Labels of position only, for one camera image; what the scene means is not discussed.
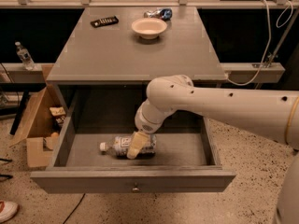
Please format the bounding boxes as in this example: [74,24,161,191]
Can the clear water bottle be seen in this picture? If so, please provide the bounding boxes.
[15,41,35,71]

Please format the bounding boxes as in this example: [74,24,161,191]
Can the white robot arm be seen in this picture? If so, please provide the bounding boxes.
[127,75,299,159]

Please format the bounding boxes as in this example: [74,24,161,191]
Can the snack box in carton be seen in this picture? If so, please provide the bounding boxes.
[50,106,66,126]

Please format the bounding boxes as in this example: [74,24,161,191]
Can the white cable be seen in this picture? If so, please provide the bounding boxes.
[226,0,294,87]

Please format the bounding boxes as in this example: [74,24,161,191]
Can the white sneaker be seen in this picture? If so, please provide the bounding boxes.
[0,201,19,223]

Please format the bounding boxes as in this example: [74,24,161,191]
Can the white bowl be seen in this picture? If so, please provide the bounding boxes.
[132,18,167,39]

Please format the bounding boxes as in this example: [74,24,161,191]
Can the crumpled blue snack bag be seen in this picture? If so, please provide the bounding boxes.
[144,8,173,21]

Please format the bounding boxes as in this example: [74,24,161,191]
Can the open cardboard box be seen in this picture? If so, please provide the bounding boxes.
[7,63,67,169]

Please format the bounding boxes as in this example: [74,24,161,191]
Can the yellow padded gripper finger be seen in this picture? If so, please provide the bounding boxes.
[127,131,150,160]

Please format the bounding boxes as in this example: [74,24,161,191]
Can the open grey top drawer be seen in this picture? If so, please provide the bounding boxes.
[30,89,236,194]

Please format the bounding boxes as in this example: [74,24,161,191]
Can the black floor cable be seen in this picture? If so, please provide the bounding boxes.
[62,193,86,224]

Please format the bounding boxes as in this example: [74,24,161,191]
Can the metal drawer knob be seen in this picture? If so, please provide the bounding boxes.
[132,184,140,193]

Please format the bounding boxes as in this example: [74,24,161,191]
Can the grey cabinet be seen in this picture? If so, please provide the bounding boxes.
[47,7,226,120]

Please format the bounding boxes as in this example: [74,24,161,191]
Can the blue label plastic bottle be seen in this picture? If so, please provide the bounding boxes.
[98,134,156,158]

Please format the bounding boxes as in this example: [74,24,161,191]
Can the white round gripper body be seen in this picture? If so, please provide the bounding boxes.
[135,100,174,134]

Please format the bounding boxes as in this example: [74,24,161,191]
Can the black remote control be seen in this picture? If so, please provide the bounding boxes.
[91,16,119,28]

